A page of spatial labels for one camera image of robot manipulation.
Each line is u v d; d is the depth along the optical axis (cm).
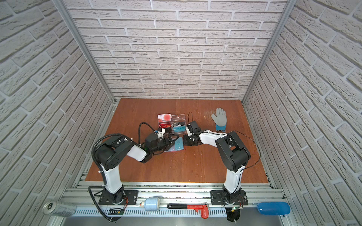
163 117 97
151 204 65
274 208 70
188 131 81
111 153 50
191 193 77
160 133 87
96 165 51
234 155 50
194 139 72
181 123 98
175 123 98
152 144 75
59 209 61
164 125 97
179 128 98
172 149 92
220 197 74
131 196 74
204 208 70
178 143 92
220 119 107
